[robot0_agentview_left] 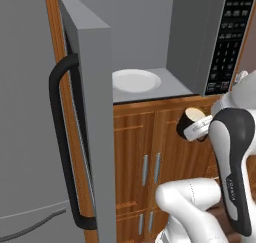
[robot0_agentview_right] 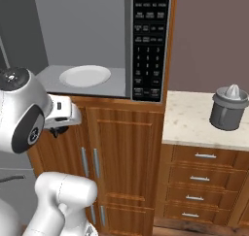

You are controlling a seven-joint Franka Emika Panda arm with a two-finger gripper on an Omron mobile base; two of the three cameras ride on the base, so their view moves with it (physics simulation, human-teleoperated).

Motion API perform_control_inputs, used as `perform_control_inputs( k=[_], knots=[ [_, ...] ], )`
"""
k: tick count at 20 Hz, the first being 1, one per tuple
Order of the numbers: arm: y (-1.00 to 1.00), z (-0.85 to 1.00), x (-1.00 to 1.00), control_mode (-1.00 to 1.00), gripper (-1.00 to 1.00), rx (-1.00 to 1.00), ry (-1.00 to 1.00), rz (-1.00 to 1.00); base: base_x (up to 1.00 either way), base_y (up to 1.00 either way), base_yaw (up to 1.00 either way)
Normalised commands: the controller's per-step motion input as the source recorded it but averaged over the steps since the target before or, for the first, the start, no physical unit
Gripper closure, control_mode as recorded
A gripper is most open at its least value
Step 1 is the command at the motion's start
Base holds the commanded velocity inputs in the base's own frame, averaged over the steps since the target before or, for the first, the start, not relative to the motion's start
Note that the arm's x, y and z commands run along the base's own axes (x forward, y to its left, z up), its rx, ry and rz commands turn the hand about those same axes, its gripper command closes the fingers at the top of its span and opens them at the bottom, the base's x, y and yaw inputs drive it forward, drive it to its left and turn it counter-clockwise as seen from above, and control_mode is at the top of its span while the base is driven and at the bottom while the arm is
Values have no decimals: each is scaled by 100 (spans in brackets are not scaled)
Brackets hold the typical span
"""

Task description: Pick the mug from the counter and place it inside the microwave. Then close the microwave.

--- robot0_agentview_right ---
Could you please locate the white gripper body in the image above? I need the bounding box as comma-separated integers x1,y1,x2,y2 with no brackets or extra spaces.
43,102,83,130

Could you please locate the grey microwave door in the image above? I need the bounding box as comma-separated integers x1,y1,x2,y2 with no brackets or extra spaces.
0,0,50,77

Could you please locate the grey microwave oven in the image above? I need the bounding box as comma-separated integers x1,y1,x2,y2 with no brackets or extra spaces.
0,0,173,104

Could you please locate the tall wooden cupboard door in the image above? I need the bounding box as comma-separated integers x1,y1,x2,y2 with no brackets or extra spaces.
26,106,98,215
86,107,165,209

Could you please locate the white round plate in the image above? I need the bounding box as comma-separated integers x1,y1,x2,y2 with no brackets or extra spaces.
58,64,112,88

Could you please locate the low wooden cupboard door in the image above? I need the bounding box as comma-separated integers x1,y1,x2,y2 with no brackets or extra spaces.
96,203,154,236

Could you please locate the grey citrus juicer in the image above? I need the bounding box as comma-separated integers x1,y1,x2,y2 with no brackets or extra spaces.
209,84,249,132

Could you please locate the wooden drawer front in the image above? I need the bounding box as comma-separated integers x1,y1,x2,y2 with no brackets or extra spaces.
164,185,235,209
162,203,232,227
167,164,240,191
170,145,241,170

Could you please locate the long silver door handle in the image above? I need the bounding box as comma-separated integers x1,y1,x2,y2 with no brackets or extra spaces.
92,148,101,179
80,146,90,179

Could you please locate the short silver door handle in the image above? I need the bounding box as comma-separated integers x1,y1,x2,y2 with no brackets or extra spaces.
99,205,107,227
89,203,97,225

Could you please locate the silver drawer handle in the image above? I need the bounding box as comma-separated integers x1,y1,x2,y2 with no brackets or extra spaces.
181,212,200,219
185,194,205,202
189,175,211,183
195,152,218,159

